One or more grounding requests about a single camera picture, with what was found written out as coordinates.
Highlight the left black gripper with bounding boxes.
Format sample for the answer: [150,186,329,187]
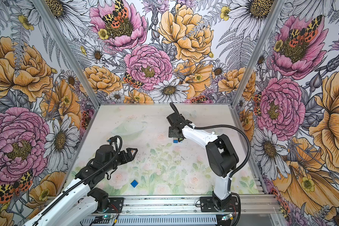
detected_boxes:
[104,148,137,172]

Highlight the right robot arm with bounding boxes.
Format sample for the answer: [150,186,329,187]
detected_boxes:
[167,113,239,211]

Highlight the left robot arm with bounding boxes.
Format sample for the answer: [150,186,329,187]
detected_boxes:
[25,145,138,226]

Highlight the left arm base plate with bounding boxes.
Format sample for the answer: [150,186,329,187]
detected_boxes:
[97,197,124,214]

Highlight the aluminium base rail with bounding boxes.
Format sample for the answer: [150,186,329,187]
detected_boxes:
[110,194,281,215]

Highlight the white vented cable duct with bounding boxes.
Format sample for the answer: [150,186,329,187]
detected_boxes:
[77,214,218,226]

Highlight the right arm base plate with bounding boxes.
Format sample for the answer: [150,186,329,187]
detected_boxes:
[199,194,241,212]

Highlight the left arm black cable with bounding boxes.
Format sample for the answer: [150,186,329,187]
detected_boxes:
[31,135,123,226]

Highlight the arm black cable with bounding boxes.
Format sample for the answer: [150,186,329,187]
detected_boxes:
[31,135,123,226]
[169,102,251,226]

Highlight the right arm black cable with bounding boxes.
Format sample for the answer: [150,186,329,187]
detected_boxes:
[169,102,251,226]

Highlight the right aluminium corner post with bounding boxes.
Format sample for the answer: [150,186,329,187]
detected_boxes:
[231,0,285,108]

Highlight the aluminium corner post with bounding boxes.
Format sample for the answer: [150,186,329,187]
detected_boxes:
[231,0,285,108]
[33,1,101,110]

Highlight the left aluminium corner post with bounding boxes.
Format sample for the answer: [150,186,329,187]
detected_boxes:
[33,1,101,110]

